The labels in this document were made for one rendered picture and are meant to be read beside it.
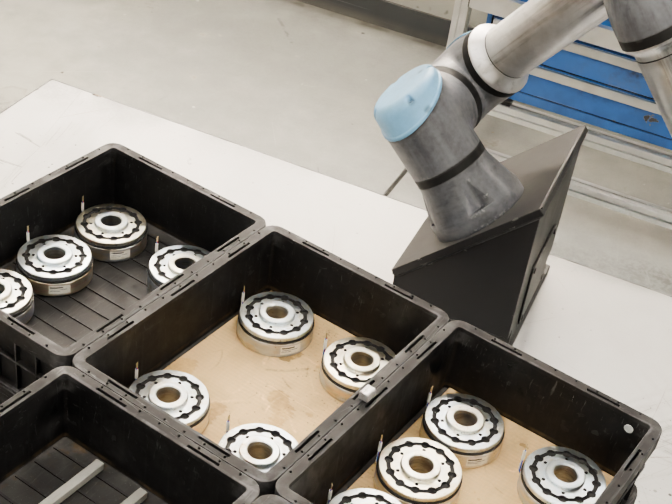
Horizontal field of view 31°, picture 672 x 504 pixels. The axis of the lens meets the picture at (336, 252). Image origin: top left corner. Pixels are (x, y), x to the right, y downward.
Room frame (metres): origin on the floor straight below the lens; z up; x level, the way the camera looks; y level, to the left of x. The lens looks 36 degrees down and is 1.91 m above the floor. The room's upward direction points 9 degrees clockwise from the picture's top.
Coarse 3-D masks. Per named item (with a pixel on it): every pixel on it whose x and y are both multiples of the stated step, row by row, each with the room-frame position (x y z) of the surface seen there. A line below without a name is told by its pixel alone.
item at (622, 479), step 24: (480, 336) 1.23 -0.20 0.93; (408, 360) 1.16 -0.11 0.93; (528, 360) 1.20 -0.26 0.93; (384, 384) 1.11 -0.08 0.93; (576, 384) 1.17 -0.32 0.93; (360, 408) 1.06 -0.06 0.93; (624, 408) 1.13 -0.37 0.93; (336, 432) 1.02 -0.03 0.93; (648, 432) 1.10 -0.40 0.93; (312, 456) 0.98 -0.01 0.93; (648, 456) 1.08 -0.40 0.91; (288, 480) 0.93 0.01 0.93; (624, 480) 1.01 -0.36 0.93
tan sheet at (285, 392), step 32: (320, 320) 1.34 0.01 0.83; (192, 352) 1.23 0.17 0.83; (224, 352) 1.24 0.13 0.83; (320, 352) 1.27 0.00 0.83; (224, 384) 1.18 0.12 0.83; (256, 384) 1.19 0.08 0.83; (288, 384) 1.20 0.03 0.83; (320, 384) 1.21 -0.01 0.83; (224, 416) 1.12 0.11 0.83; (256, 416) 1.13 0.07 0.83; (288, 416) 1.14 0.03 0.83; (320, 416) 1.15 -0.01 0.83
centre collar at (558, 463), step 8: (552, 464) 1.09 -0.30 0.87; (560, 464) 1.09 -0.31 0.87; (568, 464) 1.09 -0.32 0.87; (576, 464) 1.09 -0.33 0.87; (552, 472) 1.07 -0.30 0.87; (576, 472) 1.08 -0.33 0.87; (552, 480) 1.06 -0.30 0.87; (576, 480) 1.06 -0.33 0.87; (584, 480) 1.07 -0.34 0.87; (560, 488) 1.05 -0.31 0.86; (568, 488) 1.05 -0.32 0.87; (576, 488) 1.05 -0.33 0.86
